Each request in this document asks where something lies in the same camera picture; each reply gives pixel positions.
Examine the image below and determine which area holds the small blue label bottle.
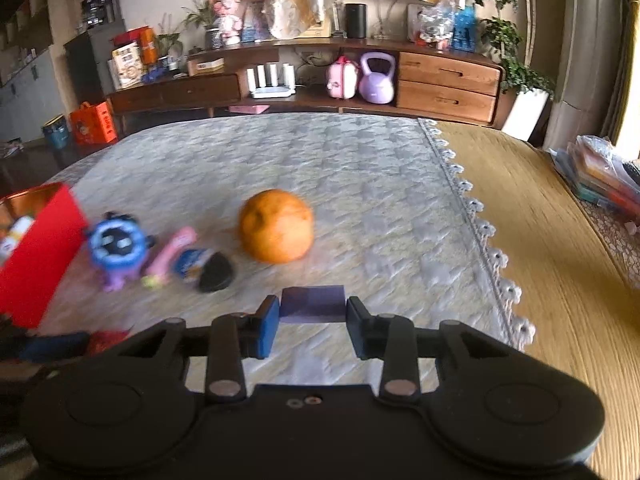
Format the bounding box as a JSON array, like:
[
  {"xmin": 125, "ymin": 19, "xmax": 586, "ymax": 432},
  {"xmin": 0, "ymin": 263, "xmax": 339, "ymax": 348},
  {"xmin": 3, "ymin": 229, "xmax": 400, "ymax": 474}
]
[{"xmin": 172, "ymin": 248, "xmax": 235, "ymax": 294}]

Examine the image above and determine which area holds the purple eraser block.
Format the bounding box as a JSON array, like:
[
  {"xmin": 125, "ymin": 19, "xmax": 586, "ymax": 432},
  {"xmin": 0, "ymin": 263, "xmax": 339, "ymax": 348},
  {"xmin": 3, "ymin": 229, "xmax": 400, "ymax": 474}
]
[{"xmin": 280, "ymin": 285, "xmax": 346, "ymax": 324}]

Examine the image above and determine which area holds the pink tube toy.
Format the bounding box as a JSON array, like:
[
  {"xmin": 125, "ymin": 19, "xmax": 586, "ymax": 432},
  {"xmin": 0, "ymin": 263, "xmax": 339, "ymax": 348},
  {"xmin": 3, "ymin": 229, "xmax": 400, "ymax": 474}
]
[{"xmin": 141, "ymin": 226, "xmax": 198, "ymax": 289}]

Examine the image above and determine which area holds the orange fruit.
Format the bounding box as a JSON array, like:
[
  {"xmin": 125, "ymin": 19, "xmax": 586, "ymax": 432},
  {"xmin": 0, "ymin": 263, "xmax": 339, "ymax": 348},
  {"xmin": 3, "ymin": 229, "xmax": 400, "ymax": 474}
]
[{"xmin": 238, "ymin": 188, "xmax": 314, "ymax": 264}]

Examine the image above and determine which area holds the blue purple monster toy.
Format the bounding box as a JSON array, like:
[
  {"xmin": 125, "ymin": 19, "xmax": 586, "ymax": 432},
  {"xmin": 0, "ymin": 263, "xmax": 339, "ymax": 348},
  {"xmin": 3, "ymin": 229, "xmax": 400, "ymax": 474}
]
[{"xmin": 84, "ymin": 211, "xmax": 156, "ymax": 292}]

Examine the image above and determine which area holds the quilted grey table mat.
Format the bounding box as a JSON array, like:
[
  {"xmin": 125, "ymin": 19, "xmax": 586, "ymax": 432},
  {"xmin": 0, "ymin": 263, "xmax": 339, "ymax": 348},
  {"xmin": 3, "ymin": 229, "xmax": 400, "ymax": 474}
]
[{"xmin": 34, "ymin": 112, "xmax": 537, "ymax": 391}]

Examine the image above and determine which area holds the red metal tin box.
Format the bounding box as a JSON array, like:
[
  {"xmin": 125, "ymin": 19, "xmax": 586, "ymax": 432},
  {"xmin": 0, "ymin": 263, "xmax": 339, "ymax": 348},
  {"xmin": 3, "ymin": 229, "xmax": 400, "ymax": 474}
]
[{"xmin": 1, "ymin": 182, "xmax": 88, "ymax": 330}]

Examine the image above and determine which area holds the cream yellow can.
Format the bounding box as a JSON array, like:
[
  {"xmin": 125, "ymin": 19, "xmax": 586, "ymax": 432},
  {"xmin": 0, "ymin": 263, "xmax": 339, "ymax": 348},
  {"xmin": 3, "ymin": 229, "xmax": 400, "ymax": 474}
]
[{"xmin": 0, "ymin": 216, "xmax": 35, "ymax": 264}]

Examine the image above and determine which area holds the purple kettlebell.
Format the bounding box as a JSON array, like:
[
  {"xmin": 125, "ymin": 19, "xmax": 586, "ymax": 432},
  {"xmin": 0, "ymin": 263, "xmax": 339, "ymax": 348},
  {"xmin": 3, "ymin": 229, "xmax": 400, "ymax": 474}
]
[{"xmin": 358, "ymin": 52, "xmax": 396, "ymax": 105}]

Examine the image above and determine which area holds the orange gift bag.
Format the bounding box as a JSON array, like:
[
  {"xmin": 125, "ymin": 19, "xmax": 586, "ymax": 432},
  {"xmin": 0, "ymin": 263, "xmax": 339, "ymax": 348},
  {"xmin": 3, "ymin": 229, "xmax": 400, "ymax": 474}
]
[{"xmin": 70, "ymin": 102, "xmax": 117, "ymax": 145}]

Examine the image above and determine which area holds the white wifi router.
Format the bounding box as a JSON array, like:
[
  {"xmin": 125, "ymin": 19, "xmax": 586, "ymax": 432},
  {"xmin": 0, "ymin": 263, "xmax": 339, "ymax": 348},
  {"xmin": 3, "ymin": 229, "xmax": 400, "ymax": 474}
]
[{"xmin": 245, "ymin": 63, "xmax": 296, "ymax": 100}]

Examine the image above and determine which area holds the wooden tv console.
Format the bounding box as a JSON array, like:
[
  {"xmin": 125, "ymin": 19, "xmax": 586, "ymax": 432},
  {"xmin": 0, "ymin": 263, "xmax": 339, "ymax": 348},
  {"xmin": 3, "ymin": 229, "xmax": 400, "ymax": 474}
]
[{"xmin": 106, "ymin": 38, "xmax": 515, "ymax": 129}]

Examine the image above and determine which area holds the stack of books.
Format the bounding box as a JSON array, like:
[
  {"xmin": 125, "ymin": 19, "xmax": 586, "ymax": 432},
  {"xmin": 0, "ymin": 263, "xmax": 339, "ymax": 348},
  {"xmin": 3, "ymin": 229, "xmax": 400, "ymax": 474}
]
[{"xmin": 548, "ymin": 136, "xmax": 639, "ymax": 220}]

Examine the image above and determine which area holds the pink toy case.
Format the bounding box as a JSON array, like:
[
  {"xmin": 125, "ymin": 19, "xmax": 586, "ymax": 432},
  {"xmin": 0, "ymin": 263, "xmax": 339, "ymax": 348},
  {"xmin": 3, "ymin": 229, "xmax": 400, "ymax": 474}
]
[{"xmin": 326, "ymin": 55, "xmax": 359, "ymax": 100}]

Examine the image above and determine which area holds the teal bucket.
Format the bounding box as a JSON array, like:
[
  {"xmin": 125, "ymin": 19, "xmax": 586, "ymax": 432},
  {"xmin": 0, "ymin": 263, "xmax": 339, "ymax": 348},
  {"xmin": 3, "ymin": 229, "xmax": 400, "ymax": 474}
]
[{"xmin": 41, "ymin": 114, "xmax": 70, "ymax": 151}]

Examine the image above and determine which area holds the snack box with face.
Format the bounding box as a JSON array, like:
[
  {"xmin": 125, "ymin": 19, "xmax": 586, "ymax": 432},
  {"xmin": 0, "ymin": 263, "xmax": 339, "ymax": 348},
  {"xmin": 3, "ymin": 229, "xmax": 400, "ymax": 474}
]
[{"xmin": 112, "ymin": 42, "xmax": 143, "ymax": 89}]

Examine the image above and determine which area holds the blue bottle on console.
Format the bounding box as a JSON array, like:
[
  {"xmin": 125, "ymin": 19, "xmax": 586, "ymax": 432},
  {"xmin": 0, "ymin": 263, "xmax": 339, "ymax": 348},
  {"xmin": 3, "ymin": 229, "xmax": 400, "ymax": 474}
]
[{"xmin": 451, "ymin": 4, "xmax": 476, "ymax": 53}]

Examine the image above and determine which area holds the clear plastic bag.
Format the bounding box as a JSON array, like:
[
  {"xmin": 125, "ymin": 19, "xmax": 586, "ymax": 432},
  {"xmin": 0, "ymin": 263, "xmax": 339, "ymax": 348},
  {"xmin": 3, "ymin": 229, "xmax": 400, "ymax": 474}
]
[{"xmin": 414, "ymin": 0, "xmax": 456, "ymax": 51}]

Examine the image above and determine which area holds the black cabinet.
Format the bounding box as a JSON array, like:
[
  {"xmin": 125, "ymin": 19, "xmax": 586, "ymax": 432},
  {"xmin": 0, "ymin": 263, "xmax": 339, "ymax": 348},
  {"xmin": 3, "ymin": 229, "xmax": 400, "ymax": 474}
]
[{"xmin": 64, "ymin": 20, "xmax": 126, "ymax": 104}]

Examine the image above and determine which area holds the potted green plant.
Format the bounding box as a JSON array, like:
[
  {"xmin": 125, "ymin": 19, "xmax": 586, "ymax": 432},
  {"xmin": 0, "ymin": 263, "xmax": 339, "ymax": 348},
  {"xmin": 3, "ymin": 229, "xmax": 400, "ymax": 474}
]
[{"xmin": 182, "ymin": 0, "xmax": 222, "ymax": 50}]

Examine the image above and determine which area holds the black smart speaker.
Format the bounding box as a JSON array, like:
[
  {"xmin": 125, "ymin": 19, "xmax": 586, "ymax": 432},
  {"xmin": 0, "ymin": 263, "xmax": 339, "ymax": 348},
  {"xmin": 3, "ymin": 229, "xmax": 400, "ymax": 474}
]
[{"xmin": 344, "ymin": 3, "xmax": 368, "ymax": 39}]

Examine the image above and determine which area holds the pink doll figure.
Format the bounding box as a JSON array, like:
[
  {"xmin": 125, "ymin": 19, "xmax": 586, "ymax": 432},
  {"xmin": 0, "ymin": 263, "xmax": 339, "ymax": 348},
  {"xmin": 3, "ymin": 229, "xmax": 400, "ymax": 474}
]
[{"xmin": 208, "ymin": 0, "xmax": 244, "ymax": 47}]

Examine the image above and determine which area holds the tall potted tree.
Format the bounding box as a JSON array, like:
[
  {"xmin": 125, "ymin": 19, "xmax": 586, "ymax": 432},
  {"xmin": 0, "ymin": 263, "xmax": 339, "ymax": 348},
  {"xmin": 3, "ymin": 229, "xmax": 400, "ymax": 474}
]
[{"xmin": 473, "ymin": 0, "xmax": 554, "ymax": 141}]

